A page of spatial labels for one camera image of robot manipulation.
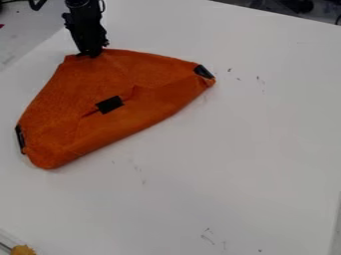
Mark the orange cloth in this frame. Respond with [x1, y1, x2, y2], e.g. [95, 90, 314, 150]
[13, 48, 217, 170]

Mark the yellow toy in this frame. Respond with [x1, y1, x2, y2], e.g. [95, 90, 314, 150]
[9, 244, 38, 255]

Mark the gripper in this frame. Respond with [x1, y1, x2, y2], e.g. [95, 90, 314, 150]
[61, 11, 111, 59]

